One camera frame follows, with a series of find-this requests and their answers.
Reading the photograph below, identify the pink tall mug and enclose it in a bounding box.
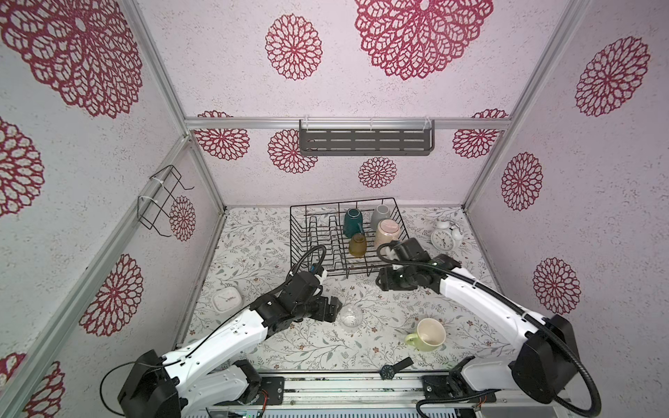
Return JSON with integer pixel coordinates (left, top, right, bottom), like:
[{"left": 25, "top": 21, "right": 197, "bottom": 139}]
[{"left": 374, "top": 219, "right": 401, "bottom": 249}]

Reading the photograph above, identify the clear glass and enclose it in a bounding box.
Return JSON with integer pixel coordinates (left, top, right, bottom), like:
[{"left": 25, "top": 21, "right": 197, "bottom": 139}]
[{"left": 337, "top": 304, "right": 364, "bottom": 330}]

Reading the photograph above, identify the amber textured glass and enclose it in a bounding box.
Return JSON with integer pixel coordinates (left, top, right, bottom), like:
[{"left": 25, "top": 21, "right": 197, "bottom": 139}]
[{"left": 348, "top": 233, "right": 368, "bottom": 258}]

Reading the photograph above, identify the grey mug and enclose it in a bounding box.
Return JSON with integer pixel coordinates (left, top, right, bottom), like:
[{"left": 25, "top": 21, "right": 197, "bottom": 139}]
[{"left": 370, "top": 205, "right": 391, "bottom": 232}]

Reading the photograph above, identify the light green mug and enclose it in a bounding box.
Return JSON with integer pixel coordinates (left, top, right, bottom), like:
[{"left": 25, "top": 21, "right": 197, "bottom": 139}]
[{"left": 404, "top": 318, "right": 447, "bottom": 352}]

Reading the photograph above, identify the black wire dish rack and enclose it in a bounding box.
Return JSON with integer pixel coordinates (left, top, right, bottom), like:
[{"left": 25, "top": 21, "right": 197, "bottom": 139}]
[{"left": 289, "top": 197, "right": 409, "bottom": 277}]

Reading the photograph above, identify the teal mug cream inside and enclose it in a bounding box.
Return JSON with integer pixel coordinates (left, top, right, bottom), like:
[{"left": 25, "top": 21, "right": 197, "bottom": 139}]
[{"left": 343, "top": 208, "right": 364, "bottom": 239}]

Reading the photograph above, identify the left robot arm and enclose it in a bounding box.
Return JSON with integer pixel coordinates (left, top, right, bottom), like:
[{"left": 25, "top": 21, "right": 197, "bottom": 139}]
[{"left": 118, "top": 266, "right": 343, "bottom": 417}]

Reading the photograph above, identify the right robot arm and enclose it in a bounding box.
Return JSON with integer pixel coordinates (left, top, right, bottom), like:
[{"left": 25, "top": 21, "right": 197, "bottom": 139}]
[{"left": 376, "top": 239, "right": 581, "bottom": 404}]

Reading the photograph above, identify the white twin-bell alarm clock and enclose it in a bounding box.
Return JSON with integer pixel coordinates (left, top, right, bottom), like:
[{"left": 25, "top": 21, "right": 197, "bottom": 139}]
[{"left": 430, "top": 220, "right": 463, "bottom": 252}]

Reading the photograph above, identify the white square clock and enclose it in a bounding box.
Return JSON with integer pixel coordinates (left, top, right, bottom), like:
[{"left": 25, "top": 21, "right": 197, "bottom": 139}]
[{"left": 211, "top": 287, "right": 243, "bottom": 316}]

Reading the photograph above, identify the black wristwatch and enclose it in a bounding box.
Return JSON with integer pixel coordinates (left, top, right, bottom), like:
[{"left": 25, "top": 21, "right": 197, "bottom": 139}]
[{"left": 379, "top": 357, "right": 414, "bottom": 381}]

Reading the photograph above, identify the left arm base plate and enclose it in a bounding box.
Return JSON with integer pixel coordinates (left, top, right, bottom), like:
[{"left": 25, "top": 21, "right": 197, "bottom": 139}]
[{"left": 253, "top": 376, "right": 286, "bottom": 407}]

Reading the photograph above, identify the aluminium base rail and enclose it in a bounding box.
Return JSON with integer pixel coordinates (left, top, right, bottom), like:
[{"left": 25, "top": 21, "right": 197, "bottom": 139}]
[{"left": 181, "top": 371, "right": 509, "bottom": 417}]

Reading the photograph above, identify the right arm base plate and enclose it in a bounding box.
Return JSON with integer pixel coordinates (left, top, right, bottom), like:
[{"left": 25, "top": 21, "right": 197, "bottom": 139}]
[{"left": 420, "top": 356, "right": 498, "bottom": 405}]

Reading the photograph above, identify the grey wall shelf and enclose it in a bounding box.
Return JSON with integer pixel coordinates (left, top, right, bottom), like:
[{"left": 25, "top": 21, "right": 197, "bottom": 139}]
[{"left": 298, "top": 120, "right": 435, "bottom": 157}]

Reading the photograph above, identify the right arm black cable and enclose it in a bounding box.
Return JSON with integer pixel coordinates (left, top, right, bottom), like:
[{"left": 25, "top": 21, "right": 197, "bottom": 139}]
[{"left": 375, "top": 241, "right": 603, "bottom": 418}]

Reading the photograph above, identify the black wire wall basket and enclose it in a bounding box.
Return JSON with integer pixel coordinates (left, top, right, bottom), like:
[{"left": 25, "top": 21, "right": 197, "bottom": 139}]
[{"left": 136, "top": 165, "right": 194, "bottom": 238}]

